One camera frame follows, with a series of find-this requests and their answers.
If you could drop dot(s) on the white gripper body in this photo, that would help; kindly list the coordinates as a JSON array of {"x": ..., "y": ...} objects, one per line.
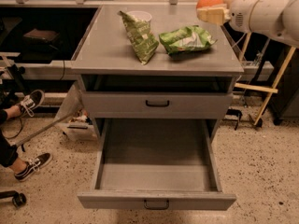
[{"x": 240, "y": 13}]

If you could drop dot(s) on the orange fruit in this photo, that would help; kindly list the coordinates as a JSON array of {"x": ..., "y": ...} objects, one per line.
[{"x": 208, "y": 3}]

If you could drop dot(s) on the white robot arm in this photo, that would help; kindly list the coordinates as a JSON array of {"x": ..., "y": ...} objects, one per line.
[{"x": 276, "y": 19}]

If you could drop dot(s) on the grey drawer cabinet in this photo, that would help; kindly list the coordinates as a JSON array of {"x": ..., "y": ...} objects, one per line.
[{"x": 106, "y": 61}]

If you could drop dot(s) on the closed grey upper drawer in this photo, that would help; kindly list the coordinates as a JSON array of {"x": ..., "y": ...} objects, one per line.
[{"x": 154, "y": 105}]

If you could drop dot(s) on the open grey middle drawer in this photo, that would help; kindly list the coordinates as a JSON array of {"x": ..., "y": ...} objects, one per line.
[{"x": 156, "y": 164}]

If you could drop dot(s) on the flat green chip bag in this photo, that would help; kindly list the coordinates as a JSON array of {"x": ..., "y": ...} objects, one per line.
[{"x": 186, "y": 39}]

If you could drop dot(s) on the white paper cup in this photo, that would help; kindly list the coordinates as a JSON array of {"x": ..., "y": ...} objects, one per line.
[{"x": 138, "y": 15}]

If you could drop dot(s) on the upright green chip bag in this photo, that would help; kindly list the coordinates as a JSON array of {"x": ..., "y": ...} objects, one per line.
[{"x": 139, "y": 33}]

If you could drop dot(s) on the clear plastic storage bin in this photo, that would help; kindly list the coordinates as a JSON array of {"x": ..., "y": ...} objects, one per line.
[{"x": 78, "y": 128}]

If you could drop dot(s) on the dark box on shelf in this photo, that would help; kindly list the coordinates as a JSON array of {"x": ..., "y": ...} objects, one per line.
[{"x": 40, "y": 36}]

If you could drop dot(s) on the black sneaker upper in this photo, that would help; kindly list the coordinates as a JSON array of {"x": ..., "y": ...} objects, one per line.
[{"x": 31, "y": 101}]

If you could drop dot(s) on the black sneaker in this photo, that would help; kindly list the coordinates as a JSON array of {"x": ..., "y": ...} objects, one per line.
[
  {"x": 31, "y": 101},
  {"x": 33, "y": 167}
]

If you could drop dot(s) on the black sneaker lower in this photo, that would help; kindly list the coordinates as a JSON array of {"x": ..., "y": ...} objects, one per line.
[{"x": 33, "y": 167}]

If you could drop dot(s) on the grey metal pole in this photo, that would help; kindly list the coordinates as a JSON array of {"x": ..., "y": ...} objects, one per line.
[{"x": 31, "y": 136}]

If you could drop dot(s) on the person leg black trousers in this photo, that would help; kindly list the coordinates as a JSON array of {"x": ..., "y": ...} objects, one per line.
[{"x": 8, "y": 155}]

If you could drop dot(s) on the black chair caster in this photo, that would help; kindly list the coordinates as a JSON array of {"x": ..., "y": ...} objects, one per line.
[{"x": 18, "y": 199}]

